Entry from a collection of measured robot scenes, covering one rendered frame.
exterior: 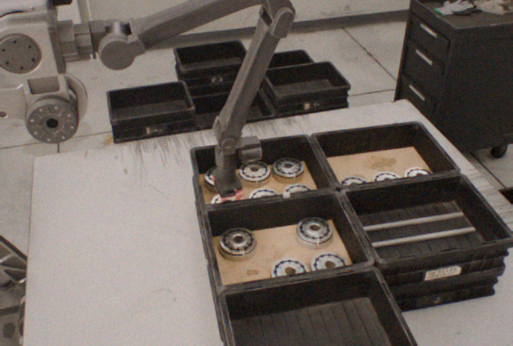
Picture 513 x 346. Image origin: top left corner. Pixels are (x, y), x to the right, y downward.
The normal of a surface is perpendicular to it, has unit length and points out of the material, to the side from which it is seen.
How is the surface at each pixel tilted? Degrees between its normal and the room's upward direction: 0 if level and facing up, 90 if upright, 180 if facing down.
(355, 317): 0
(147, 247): 0
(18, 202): 0
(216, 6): 93
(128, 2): 90
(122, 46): 96
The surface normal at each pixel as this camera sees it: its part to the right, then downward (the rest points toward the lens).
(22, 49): 0.28, 0.57
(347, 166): 0.00, -0.80
